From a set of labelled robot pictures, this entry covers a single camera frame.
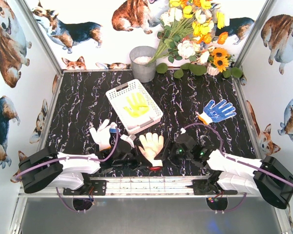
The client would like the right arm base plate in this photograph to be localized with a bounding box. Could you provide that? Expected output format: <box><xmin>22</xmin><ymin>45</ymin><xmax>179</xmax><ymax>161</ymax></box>
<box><xmin>186</xmin><ymin>179</ymin><xmax>238</xmax><ymax>195</ymax></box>

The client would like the yellow coated work glove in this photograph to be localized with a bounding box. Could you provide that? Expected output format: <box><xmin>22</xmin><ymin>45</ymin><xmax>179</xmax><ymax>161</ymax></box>
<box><xmin>124</xmin><ymin>93</ymin><xmax>149</xmax><ymax>118</ymax></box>

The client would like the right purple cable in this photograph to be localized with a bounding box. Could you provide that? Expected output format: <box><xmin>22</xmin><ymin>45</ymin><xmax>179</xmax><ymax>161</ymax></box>
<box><xmin>179</xmin><ymin>122</ymin><xmax>293</xmax><ymax>215</ymax></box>

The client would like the artificial flower bouquet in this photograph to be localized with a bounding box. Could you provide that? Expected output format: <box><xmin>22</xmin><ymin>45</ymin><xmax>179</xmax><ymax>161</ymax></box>
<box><xmin>150</xmin><ymin>0</ymin><xmax>230</xmax><ymax>63</ymax></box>

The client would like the blue dotted work glove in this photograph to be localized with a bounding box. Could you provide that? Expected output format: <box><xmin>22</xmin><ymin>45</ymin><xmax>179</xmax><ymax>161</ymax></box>
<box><xmin>198</xmin><ymin>99</ymin><xmax>236</xmax><ymax>125</ymax></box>

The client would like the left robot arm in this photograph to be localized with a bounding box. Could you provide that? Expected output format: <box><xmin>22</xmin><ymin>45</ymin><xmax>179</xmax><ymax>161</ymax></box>
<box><xmin>13</xmin><ymin>135</ymin><xmax>148</xmax><ymax>195</ymax></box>

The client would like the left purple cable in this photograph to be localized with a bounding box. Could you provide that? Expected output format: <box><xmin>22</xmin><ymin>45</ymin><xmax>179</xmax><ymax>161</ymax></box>
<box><xmin>14</xmin><ymin>126</ymin><xmax>120</xmax><ymax>214</ymax></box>

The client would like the cream knit glove pair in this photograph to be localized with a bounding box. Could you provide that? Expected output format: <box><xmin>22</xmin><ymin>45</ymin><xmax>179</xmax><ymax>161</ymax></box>
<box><xmin>139</xmin><ymin>133</ymin><xmax>164</xmax><ymax>163</ymax></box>

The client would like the white plastic storage basket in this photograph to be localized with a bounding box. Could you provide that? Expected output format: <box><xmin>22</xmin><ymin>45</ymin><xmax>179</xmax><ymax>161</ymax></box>
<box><xmin>105</xmin><ymin>79</ymin><xmax>163</xmax><ymax>135</ymax></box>

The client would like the aluminium front rail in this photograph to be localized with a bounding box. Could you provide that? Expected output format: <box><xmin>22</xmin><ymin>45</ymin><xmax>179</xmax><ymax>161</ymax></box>
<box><xmin>18</xmin><ymin>175</ymin><xmax>283</xmax><ymax>198</ymax></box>

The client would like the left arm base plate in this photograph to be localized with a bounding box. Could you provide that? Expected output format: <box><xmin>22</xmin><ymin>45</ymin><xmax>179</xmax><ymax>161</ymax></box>
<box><xmin>63</xmin><ymin>180</ymin><xmax>107</xmax><ymax>196</ymax></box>

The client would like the purple cable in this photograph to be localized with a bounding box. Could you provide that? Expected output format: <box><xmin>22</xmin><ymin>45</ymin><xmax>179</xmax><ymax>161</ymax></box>
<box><xmin>14</xmin><ymin>126</ymin><xmax>120</xmax><ymax>214</ymax></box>
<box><xmin>179</xmin><ymin>122</ymin><xmax>293</xmax><ymax>215</ymax></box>

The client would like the white glove blue finger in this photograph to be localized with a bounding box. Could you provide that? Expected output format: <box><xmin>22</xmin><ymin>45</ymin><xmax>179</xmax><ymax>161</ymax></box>
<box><xmin>89</xmin><ymin>119</ymin><xmax>117</xmax><ymax>151</ymax></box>

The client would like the grey metal bucket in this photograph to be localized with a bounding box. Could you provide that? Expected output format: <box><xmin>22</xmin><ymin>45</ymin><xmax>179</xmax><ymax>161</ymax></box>
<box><xmin>129</xmin><ymin>46</ymin><xmax>156</xmax><ymax>83</ymax></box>

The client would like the small sunflower pot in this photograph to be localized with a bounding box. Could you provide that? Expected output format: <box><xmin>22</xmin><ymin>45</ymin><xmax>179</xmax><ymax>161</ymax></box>
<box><xmin>207</xmin><ymin>47</ymin><xmax>234</xmax><ymax>76</ymax></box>

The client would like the cream glove red cuff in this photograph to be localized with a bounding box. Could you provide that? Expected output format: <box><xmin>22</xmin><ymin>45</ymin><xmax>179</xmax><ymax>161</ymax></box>
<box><xmin>149</xmin><ymin>160</ymin><xmax>163</xmax><ymax>171</ymax></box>

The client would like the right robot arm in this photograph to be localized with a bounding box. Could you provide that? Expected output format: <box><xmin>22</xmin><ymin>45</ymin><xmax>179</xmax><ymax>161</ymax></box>
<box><xmin>162</xmin><ymin>129</ymin><xmax>293</xmax><ymax>209</ymax></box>

